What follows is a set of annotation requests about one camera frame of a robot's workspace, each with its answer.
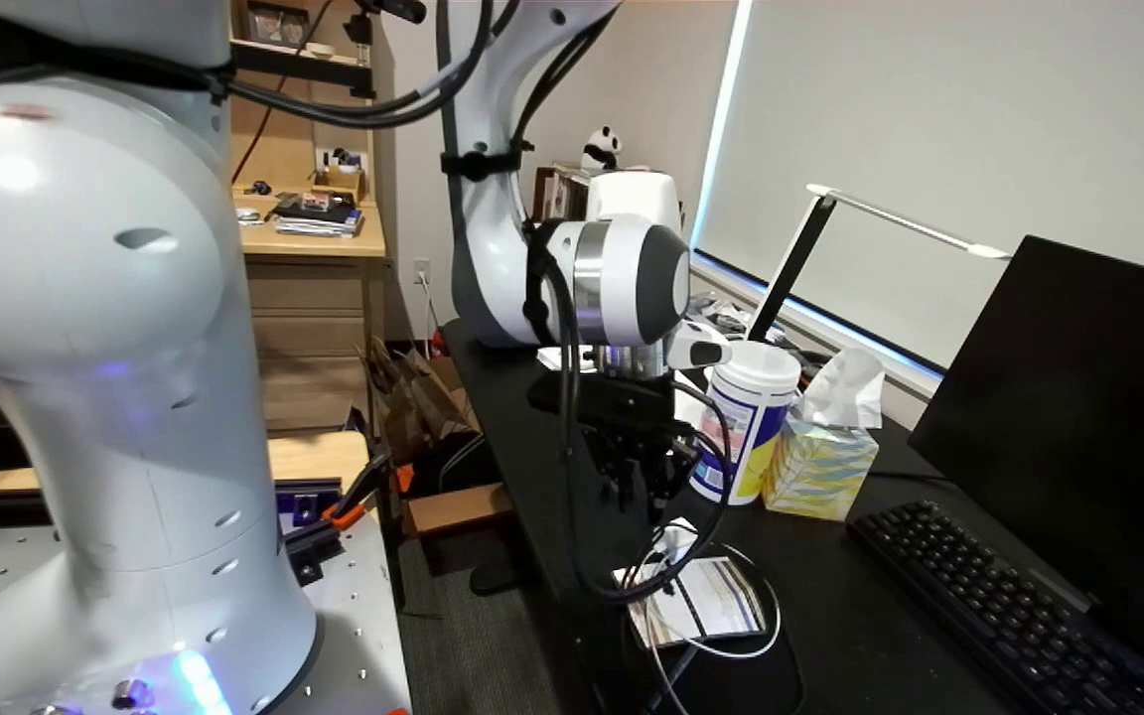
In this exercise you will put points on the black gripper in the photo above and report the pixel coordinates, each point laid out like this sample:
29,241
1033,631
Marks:
646,432

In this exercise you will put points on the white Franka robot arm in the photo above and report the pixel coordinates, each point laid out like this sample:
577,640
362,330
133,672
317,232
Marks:
97,330

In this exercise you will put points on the slim desk lamp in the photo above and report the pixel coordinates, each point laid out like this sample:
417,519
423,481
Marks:
791,271

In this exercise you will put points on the white wipes canister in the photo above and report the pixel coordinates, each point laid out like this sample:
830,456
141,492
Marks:
764,439

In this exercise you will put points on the flat white box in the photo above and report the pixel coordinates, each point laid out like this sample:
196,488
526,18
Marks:
558,358

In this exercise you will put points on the tissue box with tissue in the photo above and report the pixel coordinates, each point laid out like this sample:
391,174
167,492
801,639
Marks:
821,464

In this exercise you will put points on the brown cardboard box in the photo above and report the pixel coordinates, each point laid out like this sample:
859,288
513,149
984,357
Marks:
445,502

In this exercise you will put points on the perforated white mounting plate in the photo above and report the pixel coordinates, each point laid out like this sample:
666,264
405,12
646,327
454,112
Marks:
359,639

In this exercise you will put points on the dark wooden bookshelf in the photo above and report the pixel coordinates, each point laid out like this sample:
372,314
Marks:
558,196

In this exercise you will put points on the wooden board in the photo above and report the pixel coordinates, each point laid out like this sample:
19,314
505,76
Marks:
317,460

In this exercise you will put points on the black computer keyboard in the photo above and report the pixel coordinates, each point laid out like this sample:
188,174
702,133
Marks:
995,610

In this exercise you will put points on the panda plush toy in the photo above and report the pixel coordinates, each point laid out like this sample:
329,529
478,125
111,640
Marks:
601,149

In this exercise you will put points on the wooden shelf unit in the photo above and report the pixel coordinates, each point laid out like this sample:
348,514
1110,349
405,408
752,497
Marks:
309,318

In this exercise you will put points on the black computer monitor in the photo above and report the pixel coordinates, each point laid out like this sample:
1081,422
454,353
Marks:
1089,439

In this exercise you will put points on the stack of books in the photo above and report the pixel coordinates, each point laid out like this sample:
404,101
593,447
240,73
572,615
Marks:
317,216

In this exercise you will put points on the small box on shelf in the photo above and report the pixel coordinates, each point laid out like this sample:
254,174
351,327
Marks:
339,165

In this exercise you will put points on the white window blind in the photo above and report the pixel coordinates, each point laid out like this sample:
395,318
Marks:
942,120

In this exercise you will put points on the black metal bar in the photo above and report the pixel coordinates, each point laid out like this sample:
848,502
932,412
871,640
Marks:
301,67

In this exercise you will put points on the white wall outlet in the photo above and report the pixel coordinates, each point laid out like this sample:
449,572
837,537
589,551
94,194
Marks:
423,271

